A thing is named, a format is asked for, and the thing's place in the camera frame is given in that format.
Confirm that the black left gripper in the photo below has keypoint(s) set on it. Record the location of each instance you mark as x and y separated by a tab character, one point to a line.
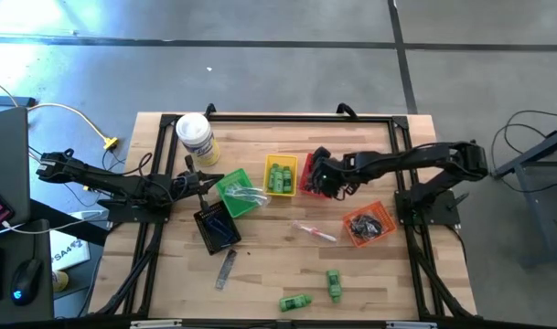
184	183

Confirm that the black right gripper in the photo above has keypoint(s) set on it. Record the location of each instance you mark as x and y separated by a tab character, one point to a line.
339	176

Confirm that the green travel shampoo bottle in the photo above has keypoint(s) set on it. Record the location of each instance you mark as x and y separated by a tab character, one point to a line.
272	178
334	285
287	180
295	303
278	185

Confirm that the blue toothbrush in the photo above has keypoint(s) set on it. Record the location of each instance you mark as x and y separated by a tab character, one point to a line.
248	202

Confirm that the red and blue toothbrush pack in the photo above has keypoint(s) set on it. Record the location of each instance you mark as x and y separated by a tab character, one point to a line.
314	232

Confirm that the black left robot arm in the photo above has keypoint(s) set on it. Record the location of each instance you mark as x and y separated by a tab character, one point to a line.
104	180

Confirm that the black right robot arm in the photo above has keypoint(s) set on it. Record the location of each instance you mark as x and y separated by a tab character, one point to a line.
410	157

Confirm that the red plastic basket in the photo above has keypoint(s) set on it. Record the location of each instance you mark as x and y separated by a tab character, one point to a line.
304	171

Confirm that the green plastic basket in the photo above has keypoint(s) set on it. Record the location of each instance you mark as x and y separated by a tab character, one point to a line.
230	176

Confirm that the yellow plastic basket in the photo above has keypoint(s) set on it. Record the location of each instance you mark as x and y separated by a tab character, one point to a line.
280	158

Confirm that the Lysol wipes canister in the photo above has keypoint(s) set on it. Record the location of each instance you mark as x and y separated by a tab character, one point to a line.
193	130

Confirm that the black plastic basket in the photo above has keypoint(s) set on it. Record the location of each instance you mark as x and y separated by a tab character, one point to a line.
205	240

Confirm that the orange plastic basket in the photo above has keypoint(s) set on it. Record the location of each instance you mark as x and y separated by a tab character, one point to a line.
390	224

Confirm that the small yellow object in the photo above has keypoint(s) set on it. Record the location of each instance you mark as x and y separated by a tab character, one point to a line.
61	281

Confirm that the grey laptop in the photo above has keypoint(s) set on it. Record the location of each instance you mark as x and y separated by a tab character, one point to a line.
6	155

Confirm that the black computer mouse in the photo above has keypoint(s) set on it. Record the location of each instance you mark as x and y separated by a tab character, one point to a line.
26	279

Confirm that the dark desk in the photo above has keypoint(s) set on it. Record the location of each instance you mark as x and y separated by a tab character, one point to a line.
3	315

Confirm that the black aluminium table frame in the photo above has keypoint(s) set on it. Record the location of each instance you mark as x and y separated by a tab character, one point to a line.
305	118

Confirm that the silver bracket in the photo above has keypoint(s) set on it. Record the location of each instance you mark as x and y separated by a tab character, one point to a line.
154	324
410	325

